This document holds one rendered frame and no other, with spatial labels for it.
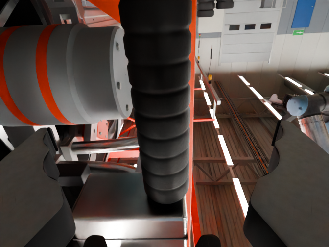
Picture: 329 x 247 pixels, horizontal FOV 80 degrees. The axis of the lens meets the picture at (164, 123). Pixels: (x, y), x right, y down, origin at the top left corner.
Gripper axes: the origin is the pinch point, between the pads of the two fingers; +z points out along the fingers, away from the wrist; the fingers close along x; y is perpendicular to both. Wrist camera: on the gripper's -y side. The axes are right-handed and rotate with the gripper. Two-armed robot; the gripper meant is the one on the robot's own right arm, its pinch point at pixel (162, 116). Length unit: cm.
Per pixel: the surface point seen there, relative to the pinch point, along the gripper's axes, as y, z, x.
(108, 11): -6, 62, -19
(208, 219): 677, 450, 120
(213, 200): 682, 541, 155
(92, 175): 7.1, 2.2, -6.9
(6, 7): -7.7, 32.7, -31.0
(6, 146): 15.1, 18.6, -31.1
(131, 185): 7.0, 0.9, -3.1
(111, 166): 15.9, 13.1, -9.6
